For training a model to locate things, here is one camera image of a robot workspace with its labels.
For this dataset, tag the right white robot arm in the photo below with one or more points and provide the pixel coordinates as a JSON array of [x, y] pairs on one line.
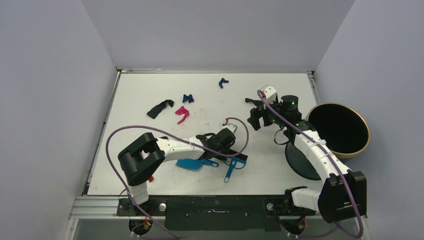
[[344, 192]]

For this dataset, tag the dark blue paper scrap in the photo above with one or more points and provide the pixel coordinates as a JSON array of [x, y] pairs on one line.
[[188, 98]]

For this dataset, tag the black paper scrap right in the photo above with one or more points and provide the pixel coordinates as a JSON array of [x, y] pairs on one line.
[[256, 103]]

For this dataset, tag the black gold-rimmed waste bin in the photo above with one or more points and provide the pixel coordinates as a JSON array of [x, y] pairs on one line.
[[345, 131]]

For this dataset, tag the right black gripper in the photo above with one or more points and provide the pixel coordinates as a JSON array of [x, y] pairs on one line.
[[259, 113]]

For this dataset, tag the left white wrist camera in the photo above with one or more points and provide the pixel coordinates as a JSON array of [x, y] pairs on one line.
[[230, 126]]

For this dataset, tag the pink paper scrap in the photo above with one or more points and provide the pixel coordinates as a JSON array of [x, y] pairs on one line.
[[182, 111]]

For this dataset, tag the blue hand brush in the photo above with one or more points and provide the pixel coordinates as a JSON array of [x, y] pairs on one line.
[[233, 164]]

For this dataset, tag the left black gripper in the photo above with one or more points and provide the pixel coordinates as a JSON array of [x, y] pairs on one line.
[[221, 157]]

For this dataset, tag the far dark blue scrap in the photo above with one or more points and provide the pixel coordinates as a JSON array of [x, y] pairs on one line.
[[222, 82]]

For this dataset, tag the black paper scrap strip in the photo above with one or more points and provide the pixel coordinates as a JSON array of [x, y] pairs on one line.
[[157, 109]]

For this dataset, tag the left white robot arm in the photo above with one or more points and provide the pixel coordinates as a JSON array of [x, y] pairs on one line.
[[140, 159]]

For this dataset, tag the blue plastic dustpan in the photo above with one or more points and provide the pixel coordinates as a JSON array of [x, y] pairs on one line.
[[195, 164]]

